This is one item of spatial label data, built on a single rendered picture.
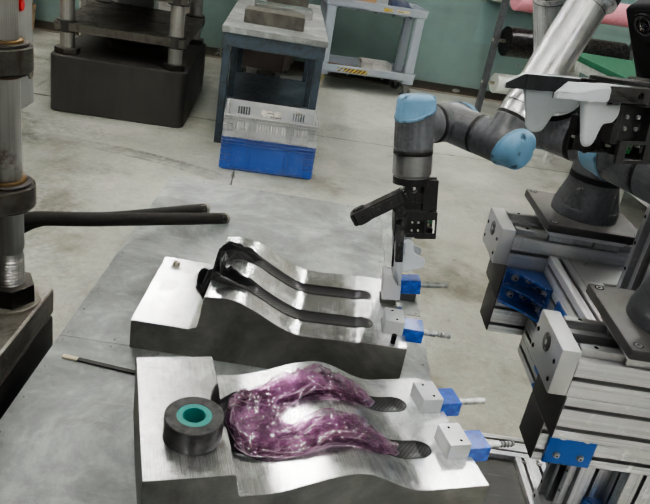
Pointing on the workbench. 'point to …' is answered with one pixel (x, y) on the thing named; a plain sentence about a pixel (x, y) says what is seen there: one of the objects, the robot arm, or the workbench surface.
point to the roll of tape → (193, 425)
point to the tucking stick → (98, 364)
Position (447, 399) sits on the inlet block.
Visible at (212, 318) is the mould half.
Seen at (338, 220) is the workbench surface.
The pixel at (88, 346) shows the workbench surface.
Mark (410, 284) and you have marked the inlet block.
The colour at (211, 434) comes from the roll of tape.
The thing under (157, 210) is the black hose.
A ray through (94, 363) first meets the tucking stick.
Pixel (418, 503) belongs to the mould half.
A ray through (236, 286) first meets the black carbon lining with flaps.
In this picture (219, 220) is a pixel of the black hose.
